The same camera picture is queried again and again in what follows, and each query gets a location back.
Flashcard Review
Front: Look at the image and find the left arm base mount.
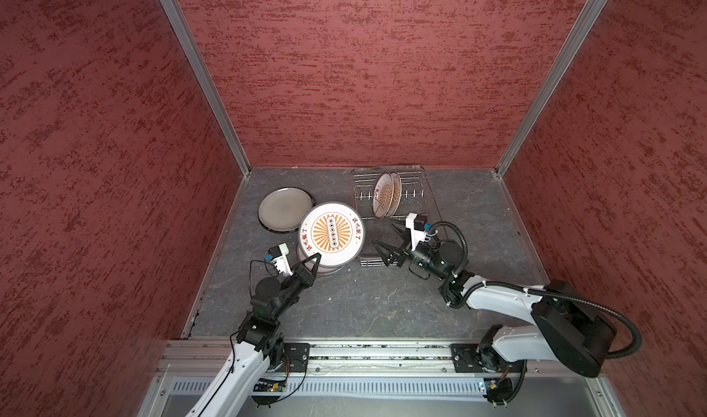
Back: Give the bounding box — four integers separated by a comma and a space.
272, 343, 311, 374

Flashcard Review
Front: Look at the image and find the wire dish rack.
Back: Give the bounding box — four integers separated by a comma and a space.
351, 166, 442, 267

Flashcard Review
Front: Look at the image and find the dark striped rim plate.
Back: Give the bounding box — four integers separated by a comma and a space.
259, 218, 303, 234

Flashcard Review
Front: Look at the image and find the right aluminium corner post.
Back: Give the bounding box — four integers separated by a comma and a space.
495, 0, 609, 179

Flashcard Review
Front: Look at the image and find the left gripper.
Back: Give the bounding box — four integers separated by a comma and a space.
272, 253, 320, 320

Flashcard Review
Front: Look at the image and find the floral plate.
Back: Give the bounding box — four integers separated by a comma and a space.
298, 246, 351, 276

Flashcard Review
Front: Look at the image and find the left circuit board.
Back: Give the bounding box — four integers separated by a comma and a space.
253, 378, 288, 394

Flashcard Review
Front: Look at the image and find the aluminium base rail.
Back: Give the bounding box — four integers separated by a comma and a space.
156, 338, 502, 378

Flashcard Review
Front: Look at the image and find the right circuit board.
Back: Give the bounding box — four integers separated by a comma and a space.
484, 378, 515, 402

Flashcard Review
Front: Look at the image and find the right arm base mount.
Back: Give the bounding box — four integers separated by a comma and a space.
450, 343, 522, 374

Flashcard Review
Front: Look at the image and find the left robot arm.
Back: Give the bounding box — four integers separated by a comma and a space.
187, 250, 321, 416

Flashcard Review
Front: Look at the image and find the left aluminium corner post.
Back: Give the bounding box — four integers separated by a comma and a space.
159, 0, 252, 179

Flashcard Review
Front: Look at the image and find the aluminium corner post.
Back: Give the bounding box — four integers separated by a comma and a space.
495, 0, 609, 179
159, 0, 252, 179

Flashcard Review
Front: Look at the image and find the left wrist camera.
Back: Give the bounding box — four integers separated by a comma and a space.
265, 243, 293, 277

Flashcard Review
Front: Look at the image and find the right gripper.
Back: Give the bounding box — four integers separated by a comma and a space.
371, 219, 447, 281

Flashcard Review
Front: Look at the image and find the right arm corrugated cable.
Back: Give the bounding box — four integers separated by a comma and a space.
427, 220, 643, 360

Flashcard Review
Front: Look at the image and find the plain grey white plate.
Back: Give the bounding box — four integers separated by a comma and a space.
258, 187, 315, 220

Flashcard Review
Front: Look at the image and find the circuit board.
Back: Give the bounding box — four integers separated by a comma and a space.
484, 378, 515, 402
253, 378, 288, 394

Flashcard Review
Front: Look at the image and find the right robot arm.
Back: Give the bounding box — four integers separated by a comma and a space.
373, 221, 617, 378

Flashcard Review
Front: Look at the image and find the small red patterned plate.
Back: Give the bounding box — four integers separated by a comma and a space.
298, 203, 366, 264

